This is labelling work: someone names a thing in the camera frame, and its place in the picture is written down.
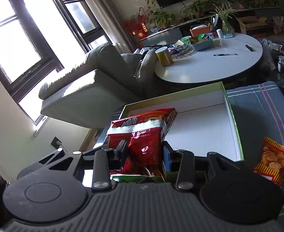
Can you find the wall power socket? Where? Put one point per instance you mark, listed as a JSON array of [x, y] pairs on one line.
[[56, 143]]

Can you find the grey sofa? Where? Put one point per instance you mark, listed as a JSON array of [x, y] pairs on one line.
[[89, 93]]

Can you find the window with dark frame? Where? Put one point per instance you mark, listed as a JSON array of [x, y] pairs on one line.
[[40, 39]]

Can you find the red yellow cookie snack bag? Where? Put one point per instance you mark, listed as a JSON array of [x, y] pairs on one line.
[[271, 164]]

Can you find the blue plastic tray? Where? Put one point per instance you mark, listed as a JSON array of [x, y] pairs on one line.
[[203, 44]]

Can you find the brown cardboard box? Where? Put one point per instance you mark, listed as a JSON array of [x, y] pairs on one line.
[[250, 23]]

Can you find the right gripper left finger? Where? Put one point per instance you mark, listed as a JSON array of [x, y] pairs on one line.
[[102, 160]]

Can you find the spider plant glass vase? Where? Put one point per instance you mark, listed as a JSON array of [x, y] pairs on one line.
[[224, 12]]

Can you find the white round table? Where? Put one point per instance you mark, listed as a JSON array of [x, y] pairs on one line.
[[203, 66]]

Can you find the yellow tin can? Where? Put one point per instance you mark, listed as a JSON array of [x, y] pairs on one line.
[[164, 56]]

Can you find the green cardboard box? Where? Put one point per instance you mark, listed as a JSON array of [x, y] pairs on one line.
[[204, 123]]

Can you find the black pen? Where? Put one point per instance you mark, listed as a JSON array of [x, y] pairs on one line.
[[224, 54]]

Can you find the red snack bag silver band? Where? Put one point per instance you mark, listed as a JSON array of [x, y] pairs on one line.
[[144, 134]]

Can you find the blue plaid cloth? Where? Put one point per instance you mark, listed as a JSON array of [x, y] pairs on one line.
[[259, 113]]

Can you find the dark round marble table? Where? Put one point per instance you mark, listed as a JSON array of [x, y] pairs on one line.
[[272, 62]]

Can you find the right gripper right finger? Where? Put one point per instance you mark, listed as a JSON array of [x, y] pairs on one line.
[[180, 161]]

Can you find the red berry decoration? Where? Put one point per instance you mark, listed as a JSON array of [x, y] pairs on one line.
[[137, 24]]

